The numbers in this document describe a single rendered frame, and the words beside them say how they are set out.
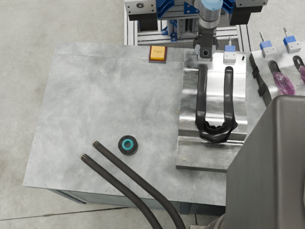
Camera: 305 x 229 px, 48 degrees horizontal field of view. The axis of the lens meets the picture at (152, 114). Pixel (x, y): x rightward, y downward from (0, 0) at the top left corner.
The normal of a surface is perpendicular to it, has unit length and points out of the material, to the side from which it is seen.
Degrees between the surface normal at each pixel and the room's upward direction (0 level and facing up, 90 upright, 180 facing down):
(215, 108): 28
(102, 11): 0
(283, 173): 15
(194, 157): 0
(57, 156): 0
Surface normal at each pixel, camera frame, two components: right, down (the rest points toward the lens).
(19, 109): -0.07, -0.36
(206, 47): -0.13, 0.14
